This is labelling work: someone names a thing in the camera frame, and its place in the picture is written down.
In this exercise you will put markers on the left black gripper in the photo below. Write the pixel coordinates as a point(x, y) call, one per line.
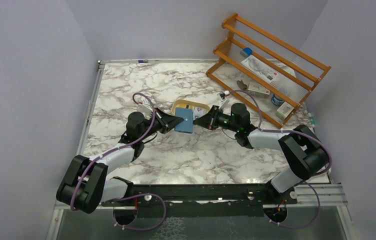
point(167, 122)

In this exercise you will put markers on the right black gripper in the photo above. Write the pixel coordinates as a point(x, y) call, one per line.
point(207, 121)

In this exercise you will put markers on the blue leather card holder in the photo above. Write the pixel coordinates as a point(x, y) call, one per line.
point(186, 126)

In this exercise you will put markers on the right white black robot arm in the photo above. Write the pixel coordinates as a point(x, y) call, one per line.
point(303, 152)

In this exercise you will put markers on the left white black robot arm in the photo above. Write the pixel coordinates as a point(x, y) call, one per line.
point(85, 184)

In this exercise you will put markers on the card in tray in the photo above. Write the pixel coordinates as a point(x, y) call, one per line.
point(199, 112)

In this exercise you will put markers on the yellow oval tray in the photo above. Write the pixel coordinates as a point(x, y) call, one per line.
point(183, 103)

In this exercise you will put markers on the brown small figurine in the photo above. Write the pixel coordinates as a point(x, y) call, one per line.
point(242, 85)

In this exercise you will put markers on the small beige red box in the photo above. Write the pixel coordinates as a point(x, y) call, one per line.
point(258, 90)

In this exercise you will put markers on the blue white can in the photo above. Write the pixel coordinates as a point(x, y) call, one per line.
point(276, 100)

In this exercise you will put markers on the long white printed box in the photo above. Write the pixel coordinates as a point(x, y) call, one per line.
point(261, 69)

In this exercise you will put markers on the blue grey eraser block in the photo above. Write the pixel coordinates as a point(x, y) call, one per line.
point(246, 52)

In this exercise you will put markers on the orange wooden rack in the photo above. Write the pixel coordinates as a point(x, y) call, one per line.
point(281, 75)

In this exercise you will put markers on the small green white box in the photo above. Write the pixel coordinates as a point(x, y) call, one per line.
point(284, 110)

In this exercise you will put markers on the green marker at table edge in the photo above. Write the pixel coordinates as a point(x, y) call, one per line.
point(312, 120)

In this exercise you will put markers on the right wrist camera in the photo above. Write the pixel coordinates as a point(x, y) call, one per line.
point(223, 99)

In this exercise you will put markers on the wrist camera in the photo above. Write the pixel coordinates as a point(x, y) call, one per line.
point(146, 107)
point(223, 99)

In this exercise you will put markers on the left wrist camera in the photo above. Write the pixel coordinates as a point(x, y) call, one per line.
point(146, 107)

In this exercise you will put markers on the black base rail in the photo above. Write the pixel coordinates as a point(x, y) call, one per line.
point(200, 200)

